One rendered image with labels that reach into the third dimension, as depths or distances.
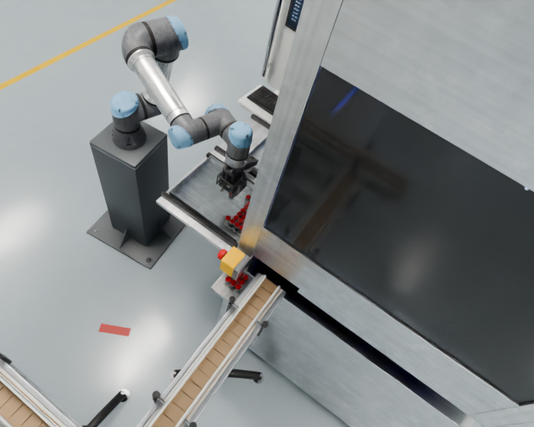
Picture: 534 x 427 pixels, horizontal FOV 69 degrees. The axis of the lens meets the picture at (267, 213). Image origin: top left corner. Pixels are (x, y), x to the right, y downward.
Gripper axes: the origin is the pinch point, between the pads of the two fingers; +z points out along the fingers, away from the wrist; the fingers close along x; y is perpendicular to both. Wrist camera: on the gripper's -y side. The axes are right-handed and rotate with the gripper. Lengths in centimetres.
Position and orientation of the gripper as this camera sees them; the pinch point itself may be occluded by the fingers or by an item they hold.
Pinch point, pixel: (233, 191)
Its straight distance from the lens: 152.4
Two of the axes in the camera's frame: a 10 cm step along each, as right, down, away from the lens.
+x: 8.1, 5.6, -1.8
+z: -1.8, 5.3, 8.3
